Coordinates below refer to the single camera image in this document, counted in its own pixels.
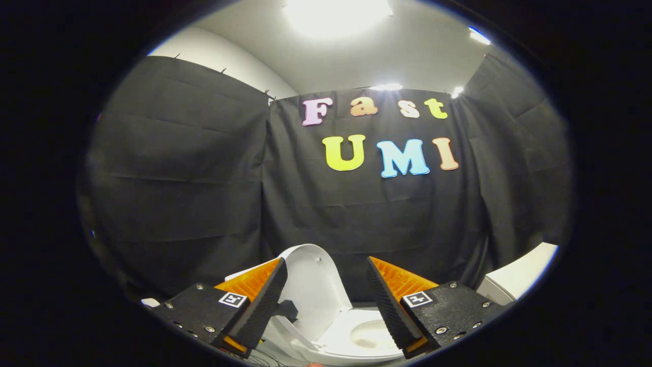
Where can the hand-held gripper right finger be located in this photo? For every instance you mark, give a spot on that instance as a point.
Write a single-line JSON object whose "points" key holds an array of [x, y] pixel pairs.
{"points": [[389, 306]]}

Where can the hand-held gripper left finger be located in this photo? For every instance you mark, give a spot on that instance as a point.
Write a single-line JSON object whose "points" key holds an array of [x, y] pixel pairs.
{"points": [[265, 300]]}

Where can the white toilet lid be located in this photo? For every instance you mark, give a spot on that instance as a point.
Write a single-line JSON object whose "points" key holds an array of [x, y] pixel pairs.
{"points": [[316, 280]]}

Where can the white toilet seat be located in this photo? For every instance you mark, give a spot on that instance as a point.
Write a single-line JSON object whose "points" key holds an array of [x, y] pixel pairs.
{"points": [[341, 339]]}

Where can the white bathtub with ribbed side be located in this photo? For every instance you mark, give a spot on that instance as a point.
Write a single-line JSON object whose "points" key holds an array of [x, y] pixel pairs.
{"points": [[519, 275]]}

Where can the black backdrop cloth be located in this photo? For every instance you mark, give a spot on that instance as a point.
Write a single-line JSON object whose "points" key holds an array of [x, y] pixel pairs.
{"points": [[204, 178]]}

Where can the ceiling light behind cloth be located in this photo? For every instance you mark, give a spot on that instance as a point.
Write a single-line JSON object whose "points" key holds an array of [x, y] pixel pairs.
{"points": [[386, 86]]}

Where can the small ceiling spotlight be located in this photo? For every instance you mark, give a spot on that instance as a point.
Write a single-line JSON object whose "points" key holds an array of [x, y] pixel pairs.
{"points": [[480, 35]]}

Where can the large ceiling light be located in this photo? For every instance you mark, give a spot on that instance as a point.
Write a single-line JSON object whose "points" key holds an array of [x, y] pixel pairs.
{"points": [[336, 15]]}

